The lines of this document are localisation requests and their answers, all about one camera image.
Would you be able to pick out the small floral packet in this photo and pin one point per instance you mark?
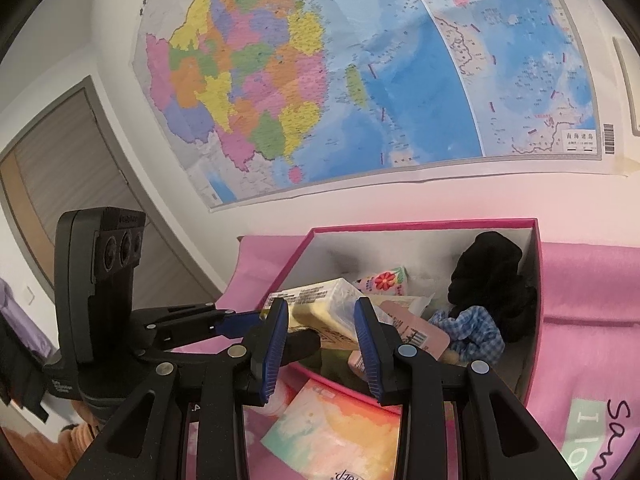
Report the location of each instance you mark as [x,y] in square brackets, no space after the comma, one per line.
[385,281]

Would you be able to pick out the pink printed bedsheet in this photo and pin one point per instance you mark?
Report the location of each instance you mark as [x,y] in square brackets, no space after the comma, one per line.
[590,310]

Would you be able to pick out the purple hanging garment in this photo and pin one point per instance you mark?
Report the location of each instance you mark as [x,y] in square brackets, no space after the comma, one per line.
[20,310]

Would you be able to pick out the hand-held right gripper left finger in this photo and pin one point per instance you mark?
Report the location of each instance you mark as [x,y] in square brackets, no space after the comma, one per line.
[272,350]

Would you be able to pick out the pink cardboard box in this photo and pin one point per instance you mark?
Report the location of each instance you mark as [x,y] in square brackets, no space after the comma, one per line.
[330,250]

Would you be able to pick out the pastel tissue pack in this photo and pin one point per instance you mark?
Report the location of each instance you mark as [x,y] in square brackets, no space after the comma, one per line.
[340,430]

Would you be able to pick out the dark hanging garment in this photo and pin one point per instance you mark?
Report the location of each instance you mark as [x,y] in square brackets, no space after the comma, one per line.
[20,375]

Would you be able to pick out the small white light switch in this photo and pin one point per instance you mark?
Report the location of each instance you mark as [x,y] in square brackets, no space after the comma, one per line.
[30,295]

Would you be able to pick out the black cloth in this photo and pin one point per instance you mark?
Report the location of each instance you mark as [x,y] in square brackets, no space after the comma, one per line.
[490,280]

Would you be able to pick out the grey wooden door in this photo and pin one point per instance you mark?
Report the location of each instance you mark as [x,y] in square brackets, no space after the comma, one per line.
[65,185]

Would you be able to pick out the white yellow tube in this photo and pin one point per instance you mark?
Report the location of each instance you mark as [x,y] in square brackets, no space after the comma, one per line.
[325,305]

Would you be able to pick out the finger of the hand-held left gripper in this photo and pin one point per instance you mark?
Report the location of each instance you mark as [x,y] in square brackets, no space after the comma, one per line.
[240,324]
[305,344]

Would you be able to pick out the blue gingham scrunchie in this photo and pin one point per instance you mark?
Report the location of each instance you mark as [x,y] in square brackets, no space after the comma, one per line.
[470,332]

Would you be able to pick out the colourful wall map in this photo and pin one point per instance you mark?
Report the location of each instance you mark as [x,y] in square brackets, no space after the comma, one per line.
[350,85]

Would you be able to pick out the person's left forearm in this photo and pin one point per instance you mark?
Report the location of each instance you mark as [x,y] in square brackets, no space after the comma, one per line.
[75,435]

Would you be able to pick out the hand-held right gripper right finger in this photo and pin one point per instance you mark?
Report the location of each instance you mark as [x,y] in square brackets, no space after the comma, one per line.
[372,355]

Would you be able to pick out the pink pouch packet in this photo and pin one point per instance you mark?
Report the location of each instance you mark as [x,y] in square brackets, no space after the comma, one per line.
[415,332]

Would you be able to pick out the white wall socket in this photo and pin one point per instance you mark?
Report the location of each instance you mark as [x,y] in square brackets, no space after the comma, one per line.
[631,90]

